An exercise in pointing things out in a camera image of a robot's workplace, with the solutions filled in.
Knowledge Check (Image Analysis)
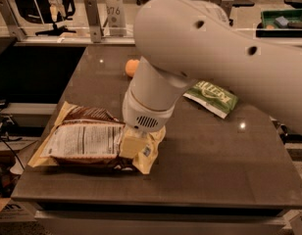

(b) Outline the white numbered pillar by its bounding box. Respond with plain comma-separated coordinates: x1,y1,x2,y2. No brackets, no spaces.
105,0,126,37

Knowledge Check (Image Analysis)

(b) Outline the left metal railing bracket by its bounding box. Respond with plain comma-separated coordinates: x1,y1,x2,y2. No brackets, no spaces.
0,0,26,41

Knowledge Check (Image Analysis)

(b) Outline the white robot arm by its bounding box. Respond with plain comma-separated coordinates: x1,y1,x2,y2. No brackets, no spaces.
123,0,302,135

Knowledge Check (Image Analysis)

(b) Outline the orange fruit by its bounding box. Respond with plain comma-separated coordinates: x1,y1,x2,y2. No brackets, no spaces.
126,60,139,77

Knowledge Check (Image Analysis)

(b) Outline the green kettle chip bag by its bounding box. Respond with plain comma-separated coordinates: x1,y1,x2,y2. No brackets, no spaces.
183,81,238,118

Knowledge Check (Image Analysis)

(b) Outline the brown and cream chip bag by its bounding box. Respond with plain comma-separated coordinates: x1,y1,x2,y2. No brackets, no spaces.
29,102,166,174

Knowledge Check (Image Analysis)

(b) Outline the green plastic bin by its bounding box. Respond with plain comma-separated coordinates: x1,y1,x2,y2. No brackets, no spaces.
256,9,302,38

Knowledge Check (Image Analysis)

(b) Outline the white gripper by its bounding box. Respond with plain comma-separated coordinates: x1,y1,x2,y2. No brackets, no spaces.
120,89,176,159

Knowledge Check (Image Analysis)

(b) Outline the black cable at left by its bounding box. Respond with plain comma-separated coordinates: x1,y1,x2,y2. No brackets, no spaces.
0,108,26,171

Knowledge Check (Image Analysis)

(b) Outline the middle metal railing bracket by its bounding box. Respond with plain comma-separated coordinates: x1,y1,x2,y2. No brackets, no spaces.
84,0,103,43

